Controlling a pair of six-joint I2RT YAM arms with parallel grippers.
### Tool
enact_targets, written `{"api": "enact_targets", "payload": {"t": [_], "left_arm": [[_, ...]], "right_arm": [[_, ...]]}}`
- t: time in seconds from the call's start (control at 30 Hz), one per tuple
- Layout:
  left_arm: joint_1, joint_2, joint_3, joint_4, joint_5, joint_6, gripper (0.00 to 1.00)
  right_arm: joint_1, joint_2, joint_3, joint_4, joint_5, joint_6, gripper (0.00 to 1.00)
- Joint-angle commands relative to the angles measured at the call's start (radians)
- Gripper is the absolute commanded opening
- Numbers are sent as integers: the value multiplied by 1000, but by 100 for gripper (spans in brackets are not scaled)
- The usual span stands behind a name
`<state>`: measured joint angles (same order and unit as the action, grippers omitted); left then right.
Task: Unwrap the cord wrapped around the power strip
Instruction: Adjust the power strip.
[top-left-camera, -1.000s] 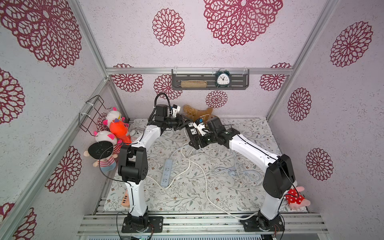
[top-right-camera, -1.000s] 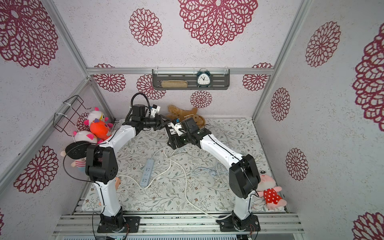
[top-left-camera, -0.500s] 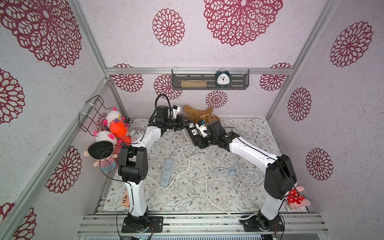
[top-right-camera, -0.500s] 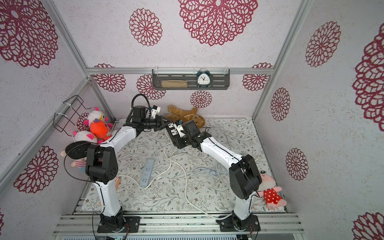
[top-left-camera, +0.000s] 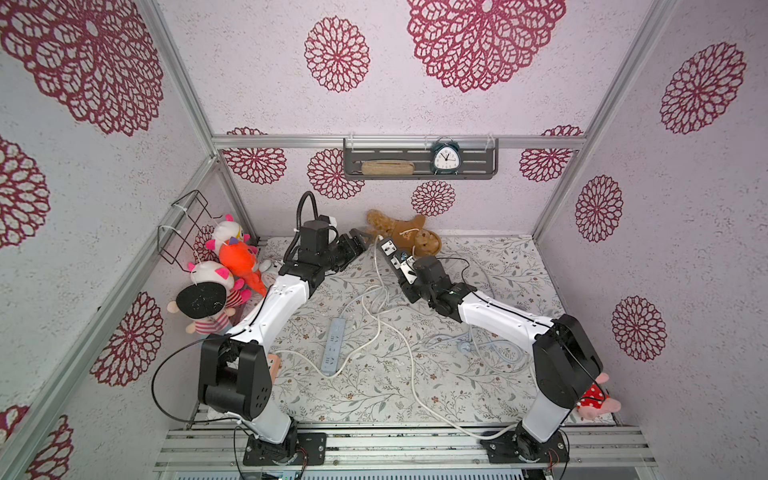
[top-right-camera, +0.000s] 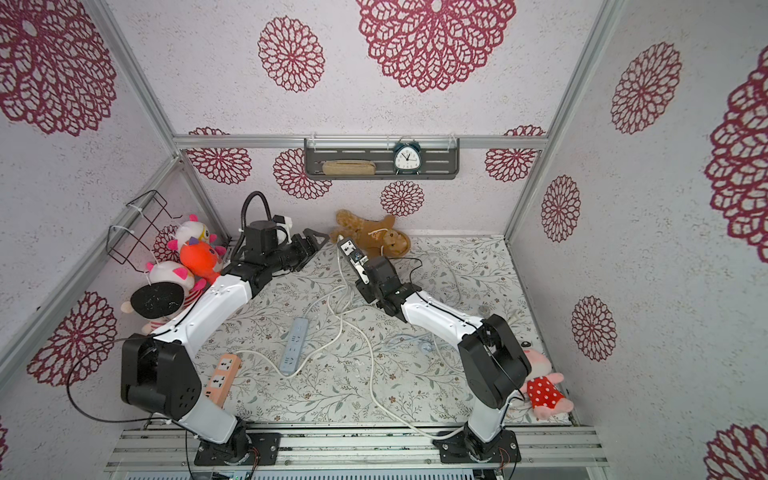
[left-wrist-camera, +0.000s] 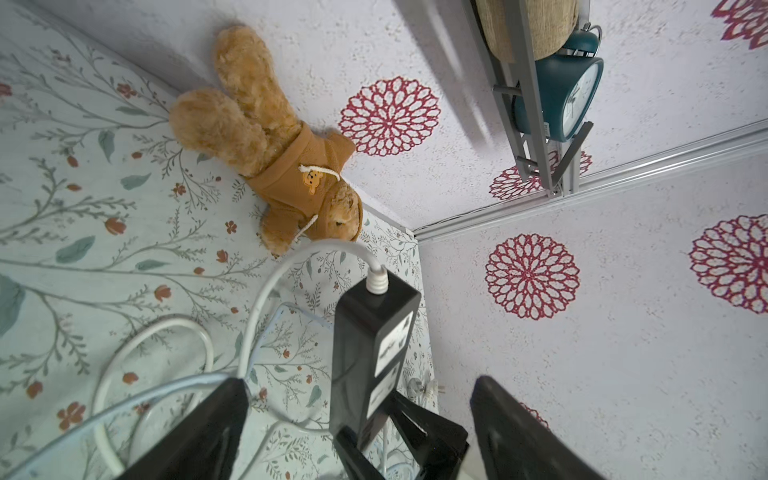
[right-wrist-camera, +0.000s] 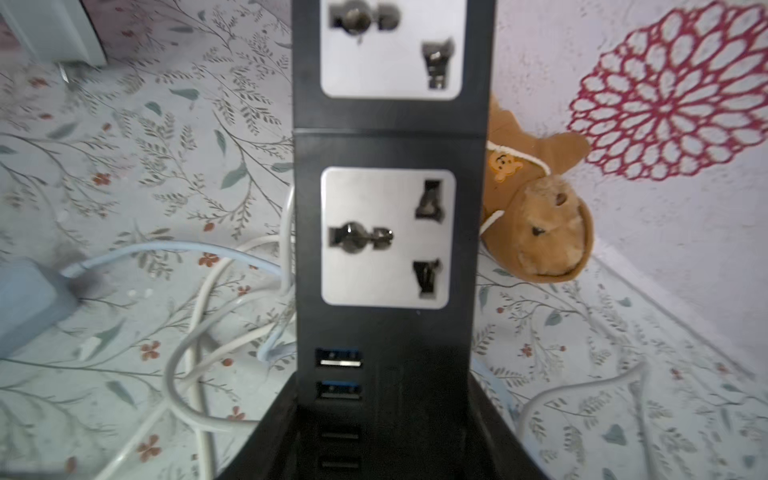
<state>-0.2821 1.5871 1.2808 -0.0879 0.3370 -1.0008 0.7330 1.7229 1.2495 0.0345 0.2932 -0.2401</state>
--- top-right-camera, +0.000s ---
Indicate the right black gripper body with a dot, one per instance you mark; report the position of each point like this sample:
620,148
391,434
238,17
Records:
366,279

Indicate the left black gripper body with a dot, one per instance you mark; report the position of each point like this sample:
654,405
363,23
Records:
296,255

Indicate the pink power strip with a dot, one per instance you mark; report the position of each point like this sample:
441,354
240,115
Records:
222,379

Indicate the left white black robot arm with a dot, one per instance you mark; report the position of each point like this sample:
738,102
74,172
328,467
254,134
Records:
158,375

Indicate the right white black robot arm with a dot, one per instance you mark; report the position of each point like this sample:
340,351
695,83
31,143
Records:
492,359

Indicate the brown teddy bear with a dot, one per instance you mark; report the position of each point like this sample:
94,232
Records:
375,238

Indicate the beige pouch on shelf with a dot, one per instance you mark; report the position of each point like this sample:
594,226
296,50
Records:
348,168

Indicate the orange fox plush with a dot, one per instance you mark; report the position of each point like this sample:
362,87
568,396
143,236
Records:
202,259

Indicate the white owl plush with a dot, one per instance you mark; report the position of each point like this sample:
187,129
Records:
192,228

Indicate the teal alarm clock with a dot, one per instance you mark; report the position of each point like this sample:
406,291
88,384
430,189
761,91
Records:
407,158

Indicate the pink striped pig plush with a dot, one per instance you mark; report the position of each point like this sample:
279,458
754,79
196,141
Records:
180,283

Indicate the black-haired doll plush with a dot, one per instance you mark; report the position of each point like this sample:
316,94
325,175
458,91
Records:
156,303

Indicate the pink red dotted plush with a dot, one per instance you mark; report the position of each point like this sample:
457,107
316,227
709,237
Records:
540,388

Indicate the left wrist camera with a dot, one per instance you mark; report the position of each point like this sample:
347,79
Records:
284,225

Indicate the grey wall shelf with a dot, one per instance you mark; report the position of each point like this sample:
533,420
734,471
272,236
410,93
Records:
441,158

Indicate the black wire basket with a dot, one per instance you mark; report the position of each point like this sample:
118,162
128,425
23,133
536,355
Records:
144,238

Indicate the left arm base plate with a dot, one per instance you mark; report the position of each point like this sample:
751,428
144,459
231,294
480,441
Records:
252,448

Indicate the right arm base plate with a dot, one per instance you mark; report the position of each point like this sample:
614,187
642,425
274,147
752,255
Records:
466,447

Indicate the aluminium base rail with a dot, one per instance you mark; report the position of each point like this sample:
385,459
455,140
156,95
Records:
326,448

